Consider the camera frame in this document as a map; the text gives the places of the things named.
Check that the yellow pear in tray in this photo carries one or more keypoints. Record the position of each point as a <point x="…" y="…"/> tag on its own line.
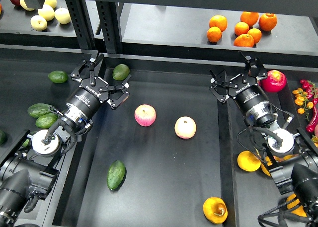
<point x="215" y="210"/>

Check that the small orange middle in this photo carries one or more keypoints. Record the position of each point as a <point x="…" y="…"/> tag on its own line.
<point x="241" y="28"/>

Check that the black centre tray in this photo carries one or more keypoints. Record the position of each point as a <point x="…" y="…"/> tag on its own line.
<point x="167" y="178"/>

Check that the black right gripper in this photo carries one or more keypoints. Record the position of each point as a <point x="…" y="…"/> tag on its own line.
<point x="243" y="89"/>

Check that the red chili pepper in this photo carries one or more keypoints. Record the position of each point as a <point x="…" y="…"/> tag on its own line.
<point x="313" y="122"/>

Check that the yellow pear bottom right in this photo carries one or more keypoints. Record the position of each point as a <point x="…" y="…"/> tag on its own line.
<point x="295" y="205"/>

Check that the pale yellow apple front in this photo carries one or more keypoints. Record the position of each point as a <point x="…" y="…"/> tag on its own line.
<point x="38" y="23"/>

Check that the orange top middle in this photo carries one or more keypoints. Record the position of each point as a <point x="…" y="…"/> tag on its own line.
<point x="250" y="18"/>

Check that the black shelf upright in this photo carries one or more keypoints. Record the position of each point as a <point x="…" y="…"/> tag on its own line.
<point x="96" y="25"/>

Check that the pale yellow pink apple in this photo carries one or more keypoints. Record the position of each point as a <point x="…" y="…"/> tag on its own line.
<point x="185" y="127"/>

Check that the green avocado left bin top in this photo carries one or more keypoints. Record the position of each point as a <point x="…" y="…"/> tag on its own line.
<point x="39" y="109"/>

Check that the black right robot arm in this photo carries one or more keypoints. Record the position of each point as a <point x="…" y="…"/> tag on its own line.
<point x="291" y="159"/>

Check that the green avocado bin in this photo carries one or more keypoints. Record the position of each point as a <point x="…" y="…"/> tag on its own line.
<point x="39" y="109"/>
<point x="46" y="121"/>

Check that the dark avocado left edge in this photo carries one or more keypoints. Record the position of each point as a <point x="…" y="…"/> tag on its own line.
<point x="3" y="137"/>

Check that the orange top left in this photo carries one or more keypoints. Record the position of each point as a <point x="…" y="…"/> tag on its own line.
<point x="219" y="21"/>

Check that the orange front bottom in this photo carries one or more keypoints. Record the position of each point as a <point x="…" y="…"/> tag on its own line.
<point x="244" y="40"/>

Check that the green avocado upper left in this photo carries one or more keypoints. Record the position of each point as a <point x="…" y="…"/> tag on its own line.
<point x="58" y="76"/>

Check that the orange right middle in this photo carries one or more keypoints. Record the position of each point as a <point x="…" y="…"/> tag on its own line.
<point x="256" y="34"/>

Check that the orange top right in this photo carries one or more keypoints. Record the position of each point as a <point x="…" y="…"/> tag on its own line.
<point x="267" y="21"/>

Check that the pink red apple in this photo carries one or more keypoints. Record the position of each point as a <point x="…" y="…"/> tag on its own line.
<point x="145" y="115"/>

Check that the cherry tomato vine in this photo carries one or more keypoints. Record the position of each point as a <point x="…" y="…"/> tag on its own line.
<point x="306" y="96"/>

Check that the green avocado left bin middle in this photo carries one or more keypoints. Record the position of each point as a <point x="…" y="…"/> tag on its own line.
<point x="46" y="121"/>

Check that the pale yellow apple slice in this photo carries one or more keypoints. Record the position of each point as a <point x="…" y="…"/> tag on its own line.
<point x="24" y="5"/>

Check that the pale yellow apple middle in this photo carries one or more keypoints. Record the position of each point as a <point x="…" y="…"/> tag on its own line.
<point x="47" y="12"/>

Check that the yellow pear bin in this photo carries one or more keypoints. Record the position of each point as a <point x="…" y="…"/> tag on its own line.
<point x="265" y="165"/>
<point x="247" y="161"/>

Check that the green avocado at tray corner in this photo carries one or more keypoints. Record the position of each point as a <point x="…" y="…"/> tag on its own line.
<point x="120" y="72"/>

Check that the orange lower left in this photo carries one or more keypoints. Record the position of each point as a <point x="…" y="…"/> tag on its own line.
<point x="214" y="34"/>

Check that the red apple right bin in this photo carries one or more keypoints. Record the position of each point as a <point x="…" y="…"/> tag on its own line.
<point x="274" y="82"/>

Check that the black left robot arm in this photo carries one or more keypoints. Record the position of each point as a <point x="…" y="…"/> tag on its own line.
<point x="27" y="172"/>

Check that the pale yellow apple back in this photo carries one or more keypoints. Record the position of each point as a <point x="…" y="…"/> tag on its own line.
<point x="51" y="3"/>

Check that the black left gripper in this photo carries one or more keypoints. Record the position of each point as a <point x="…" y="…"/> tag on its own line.
<point x="88" y="98"/>

